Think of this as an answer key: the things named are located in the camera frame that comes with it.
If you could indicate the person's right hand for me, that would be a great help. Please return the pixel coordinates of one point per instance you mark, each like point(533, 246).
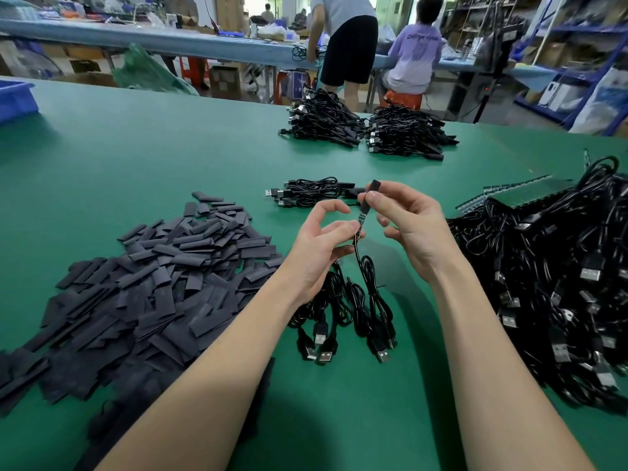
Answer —
point(417, 228)

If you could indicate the person's left hand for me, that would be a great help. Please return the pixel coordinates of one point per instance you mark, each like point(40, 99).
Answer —
point(316, 248)

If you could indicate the pile of black sleeve strips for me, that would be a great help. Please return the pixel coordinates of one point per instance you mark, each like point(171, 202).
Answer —
point(137, 299)

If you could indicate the person's right forearm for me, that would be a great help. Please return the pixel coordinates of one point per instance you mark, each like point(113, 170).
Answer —
point(510, 377)

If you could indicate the person's left forearm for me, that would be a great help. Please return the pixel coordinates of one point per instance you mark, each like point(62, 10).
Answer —
point(201, 382)

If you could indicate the green circuit board panel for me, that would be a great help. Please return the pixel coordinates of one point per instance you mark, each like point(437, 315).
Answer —
point(535, 191)

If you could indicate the orange plastic stool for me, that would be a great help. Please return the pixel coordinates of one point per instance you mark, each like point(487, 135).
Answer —
point(402, 99)

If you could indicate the small upright cardboard box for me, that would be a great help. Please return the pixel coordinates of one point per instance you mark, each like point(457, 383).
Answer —
point(227, 81)

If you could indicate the black tripod stand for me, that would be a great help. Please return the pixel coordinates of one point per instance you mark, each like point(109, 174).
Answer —
point(496, 44)

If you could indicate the white plastic bag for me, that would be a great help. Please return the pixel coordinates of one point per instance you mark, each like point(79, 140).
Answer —
point(603, 103)

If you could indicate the green plastic bag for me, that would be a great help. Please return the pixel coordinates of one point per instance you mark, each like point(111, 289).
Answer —
point(152, 73)

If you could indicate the blue metal shelving rack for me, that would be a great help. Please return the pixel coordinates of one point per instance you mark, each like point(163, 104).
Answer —
point(589, 34)

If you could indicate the long blue work table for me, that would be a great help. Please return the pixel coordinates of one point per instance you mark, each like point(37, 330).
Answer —
point(147, 39)

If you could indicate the blue plastic bin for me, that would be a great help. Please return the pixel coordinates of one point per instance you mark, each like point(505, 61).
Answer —
point(15, 100)

